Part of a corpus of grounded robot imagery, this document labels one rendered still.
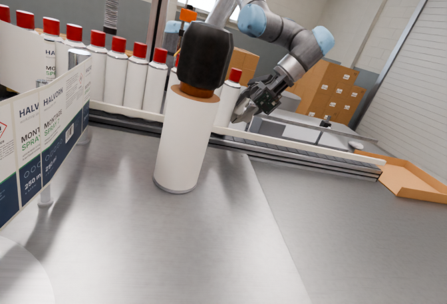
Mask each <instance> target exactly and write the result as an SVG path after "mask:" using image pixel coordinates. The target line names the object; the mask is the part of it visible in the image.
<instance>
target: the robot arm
mask: <svg viewBox="0 0 447 304"><path fill-rule="evenodd" d="M237 6H239V10H240V12H239V16H238V19H237V20H238V24H237V26H238V29H239V30H240V31H241V32H242V33H244V34H246V35H248V36H249V37H252V38H257V39H261V40H263V41H267V42H268V43H272V44H274V45H278V46H280V47H283V48H285V49H287V50H288V51H289V53H288V54H287V55H286V56H285V57H284V58H283V59H282V60H281V61H280V62H278V64H277V66H276V67H275V68H274V69H273V70H274V71H275V73H276V75H275V76H273V75H272V74H270V75H265V76H260V77H257V78H253V79H250V80H249V82H248V84H247V85H248V87H247V88H246V89H245V90H243V91H242V92H241V94H240V95H239V97H238V100H237V102H236V104H235V107H234V110H233V114H232V116H231V123H232V124H235V123H239V122H243V121H244V122H246V123H249V122H251V121H252V118H253V116H254V115H257V114H260V113H262V112H264V113H265V114H267V115H269V114H271V113H272V112H273V111H274V110H275V109H276V108H277V107H278V106H279V105H280V104H281V102H280V101H279V99H280V98H281V97H282V95H281V93H282V92H283V91H284V90H285V89H286V88H287V87H288V86H289V87H292V86H293V85H294V82H296V81H298V80H299V79H300V78H302V76H303V75H304V74H305V73H306V72H307V71H308V70H309V69H310V68H312V67H313V66H314V65H315V64H316V63H317V62H318V61H320V60H321V59H322V58H323V57H325V55H326V54H327V53H328V52H329V51H330V50H331V49H332V48H333V47H334V45H335V40H334V37H333V36H332V34H331V33H330V32H329V31H328V30H327V29H326V28H325V27H323V26H317V27H315V28H314V29H312V31H309V30H307V29H305V28H304V27H302V26H300V25H298V24H297V23H296V22H294V20H292V19H288V18H286V17H281V16H279V15H276V14H275V13H272V12H271V11H270V10H269V7H268V6H267V3H266V0H217V1H216V3H215V5H214V6H213V8H212V10H211V12H210V14H209V15H208V18H207V19H206V21H205V23H209V24H211V25H215V26H218V27H221V28H224V27H225V25H226V24H227V22H228V21H229V19H230V17H231V16H232V14H233V12H234V11H235V9H236V8H237ZM180 25H181V22H179V21H168V22H167V23H166V29H165V30H164V32H165V33H164V40H163V43H162V49H166V50H167V51H168V53H167V57H166V63H165V65H166V66H167V67H168V73H167V75H170V70H171V69H172V68H173V64H174V54H175V53H176V47H177V43H178V36H179V35H178V33H179V29H180ZM280 95H281V97H280V98H279V97H278V96H280ZM250 99H252V101H253V102H254V103H255V105H251V104H250V105H249V102H250ZM246 107H247V109H246V110H245V108H246Z"/></svg>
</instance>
